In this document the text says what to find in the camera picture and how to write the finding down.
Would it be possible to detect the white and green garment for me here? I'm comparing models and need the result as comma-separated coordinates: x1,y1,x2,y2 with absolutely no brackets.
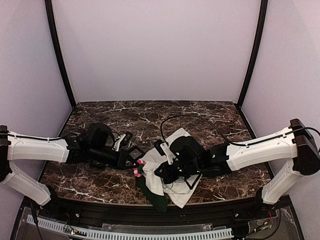
133,128,202,213

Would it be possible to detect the right black frame post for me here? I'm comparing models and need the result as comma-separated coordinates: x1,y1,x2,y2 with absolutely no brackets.
237,0,268,109

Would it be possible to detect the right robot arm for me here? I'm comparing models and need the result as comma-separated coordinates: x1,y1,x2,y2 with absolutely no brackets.
154,118,320,206

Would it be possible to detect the black square box right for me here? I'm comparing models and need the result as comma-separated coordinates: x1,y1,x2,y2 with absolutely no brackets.
127,145,146,163

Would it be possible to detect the white slotted cable duct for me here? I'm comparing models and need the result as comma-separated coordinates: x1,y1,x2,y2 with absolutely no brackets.
37,217,234,240

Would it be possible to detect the left camera black cable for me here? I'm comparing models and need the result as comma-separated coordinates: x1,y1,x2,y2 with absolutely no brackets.
7,131,121,146

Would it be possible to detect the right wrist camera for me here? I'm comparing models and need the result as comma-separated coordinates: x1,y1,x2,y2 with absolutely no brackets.
153,139,176,165

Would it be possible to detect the camera black cable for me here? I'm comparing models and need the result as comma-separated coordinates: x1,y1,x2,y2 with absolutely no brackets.
7,131,121,146
159,114,251,147

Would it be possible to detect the black square box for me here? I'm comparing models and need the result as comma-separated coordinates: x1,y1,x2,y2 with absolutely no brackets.
88,160,106,169
127,145,146,163

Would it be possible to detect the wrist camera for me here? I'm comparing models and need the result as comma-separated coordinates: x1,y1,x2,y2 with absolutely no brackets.
113,132,133,152
153,139,176,165

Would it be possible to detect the black square box left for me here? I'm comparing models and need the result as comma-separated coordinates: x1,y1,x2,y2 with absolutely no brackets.
88,160,106,169

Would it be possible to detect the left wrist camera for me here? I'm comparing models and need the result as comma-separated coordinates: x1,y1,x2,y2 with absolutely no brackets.
113,132,133,152

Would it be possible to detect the left black frame post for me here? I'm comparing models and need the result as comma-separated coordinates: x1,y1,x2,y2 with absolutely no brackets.
44,0,77,109

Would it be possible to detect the black aluminium front rail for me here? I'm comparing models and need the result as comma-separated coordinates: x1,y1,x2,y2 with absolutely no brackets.
39,198,275,227

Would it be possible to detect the pink flower brooch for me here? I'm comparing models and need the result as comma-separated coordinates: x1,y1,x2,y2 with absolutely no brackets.
133,160,146,178

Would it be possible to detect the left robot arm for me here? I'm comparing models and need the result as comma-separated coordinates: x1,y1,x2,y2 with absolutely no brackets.
0,122,138,206

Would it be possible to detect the black frame post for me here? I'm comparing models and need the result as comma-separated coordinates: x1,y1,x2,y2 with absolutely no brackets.
237,0,268,109
44,0,77,109

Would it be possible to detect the right camera black cable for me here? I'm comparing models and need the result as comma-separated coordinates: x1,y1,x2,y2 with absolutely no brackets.
159,114,251,147

